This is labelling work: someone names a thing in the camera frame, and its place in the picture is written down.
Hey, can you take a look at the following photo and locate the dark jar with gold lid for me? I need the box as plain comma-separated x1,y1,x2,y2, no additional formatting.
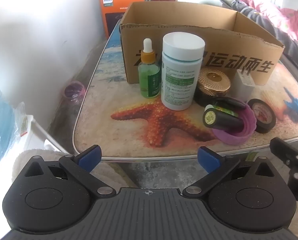
194,68,231,107

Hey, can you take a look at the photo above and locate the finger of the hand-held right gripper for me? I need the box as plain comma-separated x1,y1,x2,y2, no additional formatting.
269,137,298,203

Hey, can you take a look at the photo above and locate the white plastic frame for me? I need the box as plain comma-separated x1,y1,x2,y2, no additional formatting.
22,115,71,155

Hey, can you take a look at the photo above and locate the green lip balm stick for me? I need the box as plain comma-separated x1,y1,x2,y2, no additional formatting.
205,104,239,117

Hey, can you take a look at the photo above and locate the blue water jug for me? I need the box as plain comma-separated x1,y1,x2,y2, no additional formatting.
0,75,27,173
13,101,35,138

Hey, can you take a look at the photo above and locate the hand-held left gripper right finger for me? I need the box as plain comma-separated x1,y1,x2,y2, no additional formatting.
182,146,276,198

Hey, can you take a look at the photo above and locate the purple plastic bowl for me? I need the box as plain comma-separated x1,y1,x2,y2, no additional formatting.
212,102,257,145

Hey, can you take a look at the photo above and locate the white charger plug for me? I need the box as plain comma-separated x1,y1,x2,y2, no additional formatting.
230,70,255,103

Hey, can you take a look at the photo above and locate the orange appliance box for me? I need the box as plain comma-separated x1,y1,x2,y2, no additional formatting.
99,0,154,40

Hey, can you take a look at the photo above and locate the white pill bottle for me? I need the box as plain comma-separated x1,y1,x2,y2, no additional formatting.
160,32,206,111

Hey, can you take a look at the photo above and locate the black lipstick tube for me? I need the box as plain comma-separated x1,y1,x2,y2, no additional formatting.
202,107,244,131

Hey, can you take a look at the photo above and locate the bin with pink bag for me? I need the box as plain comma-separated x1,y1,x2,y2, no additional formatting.
64,81,86,105

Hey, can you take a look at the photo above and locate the green dropper bottle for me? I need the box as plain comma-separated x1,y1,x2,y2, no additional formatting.
138,38,162,99

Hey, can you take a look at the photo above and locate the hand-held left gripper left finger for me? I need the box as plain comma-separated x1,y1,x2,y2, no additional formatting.
24,144,117,198

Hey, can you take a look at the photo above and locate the pink bedding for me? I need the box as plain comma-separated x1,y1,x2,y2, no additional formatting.
239,0,298,48

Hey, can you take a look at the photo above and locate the brown cardboard box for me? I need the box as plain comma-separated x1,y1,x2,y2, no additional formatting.
119,1,285,85

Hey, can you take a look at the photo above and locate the black tape roll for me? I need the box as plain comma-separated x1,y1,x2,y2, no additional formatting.
246,99,277,134

